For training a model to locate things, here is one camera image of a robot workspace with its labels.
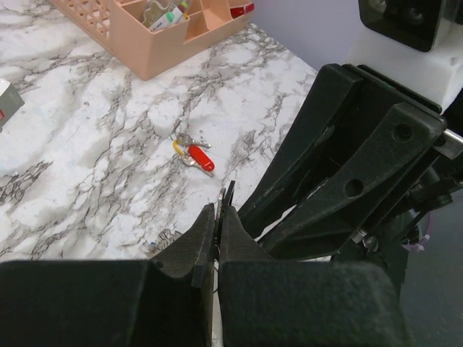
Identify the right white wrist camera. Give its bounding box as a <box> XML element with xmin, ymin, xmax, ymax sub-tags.
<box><xmin>346</xmin><ymin>1</ymin><xmax>462</xmax><ymax>111</ymax></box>

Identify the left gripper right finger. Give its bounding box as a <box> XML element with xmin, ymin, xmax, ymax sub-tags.
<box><xmin>218</xmin><ymin>207</ymin><xmax>411</xmax><ymax>346</ymax></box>

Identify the small white cardboard box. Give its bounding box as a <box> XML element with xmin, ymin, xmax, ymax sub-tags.
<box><xmin>0</xmin><ymin>78</ymin><xmax>25</xmax><ymax>130</ymax></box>

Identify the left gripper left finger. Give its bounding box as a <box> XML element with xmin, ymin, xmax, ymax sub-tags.
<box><xmin>1</xmin><ymin>204</ymin><xmax>215</xmax><ymax>346</ymax></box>

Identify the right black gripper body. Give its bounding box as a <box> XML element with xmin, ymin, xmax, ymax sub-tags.
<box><xmin>356</xmin><ymin>86</ymin><xmax>463</xmax><ymax>297</ymax></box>

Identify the small red box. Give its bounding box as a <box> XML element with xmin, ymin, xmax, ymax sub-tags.
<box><xmin>230</xmin><ymin>3</ymin><xmax>255</xmax><ymax>19</ymax></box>

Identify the orange plastic file organizer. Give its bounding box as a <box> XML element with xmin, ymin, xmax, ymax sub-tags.
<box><xmin>53</xmin><ymin>1</ymin><xmax>254</xmax><ymax>80</ymax></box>

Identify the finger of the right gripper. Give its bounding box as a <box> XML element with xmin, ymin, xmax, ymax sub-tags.
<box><xmin>239</xmin><ymin>64</ymin><xmax>362</xmax><ymax>239</ymax></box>
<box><xmin>260</xmin><ymin>103</ymin><xmax>446</xmax><ymax>259</ymax></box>

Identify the clear bag of items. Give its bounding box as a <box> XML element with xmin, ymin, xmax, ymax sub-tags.
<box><xmin>142</xmin><ymin>1</ymin><xmax>191</xmax><ymax>32</ymax></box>

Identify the large grey keyring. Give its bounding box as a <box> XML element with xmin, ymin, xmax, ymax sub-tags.
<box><xmin>214</xmin><ymin>180</ymin><xmax>236</xmax><ymax>261</ymax></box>

